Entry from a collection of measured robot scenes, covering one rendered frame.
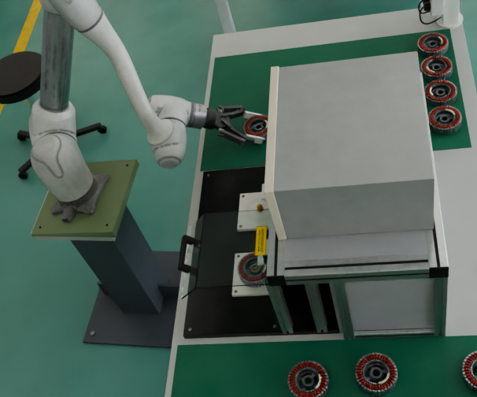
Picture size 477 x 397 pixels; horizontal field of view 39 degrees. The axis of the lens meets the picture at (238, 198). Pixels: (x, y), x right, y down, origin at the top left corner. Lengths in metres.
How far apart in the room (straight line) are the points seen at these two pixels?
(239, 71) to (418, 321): 1.32
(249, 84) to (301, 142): 1.06
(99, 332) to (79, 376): 0.21
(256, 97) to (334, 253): 1.08
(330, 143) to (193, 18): 2.85
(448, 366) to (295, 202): 0.65
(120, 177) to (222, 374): 0.87
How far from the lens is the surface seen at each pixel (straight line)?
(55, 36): 2.35
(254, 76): 2.76
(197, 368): 2.07
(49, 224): 2.54
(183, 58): 4.16
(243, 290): 2.11
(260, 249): 1.83
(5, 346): 3.34
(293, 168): 1.65
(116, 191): 2.50
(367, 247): 1.73
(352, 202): 1.64
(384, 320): 1.95
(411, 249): 1.73
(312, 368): 1.96
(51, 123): 2.50
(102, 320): 3.16
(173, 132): 2.29
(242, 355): 2.05
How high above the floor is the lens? 2.57
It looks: 51 degrees down
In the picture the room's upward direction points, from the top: 20 degrees counter-clockwise
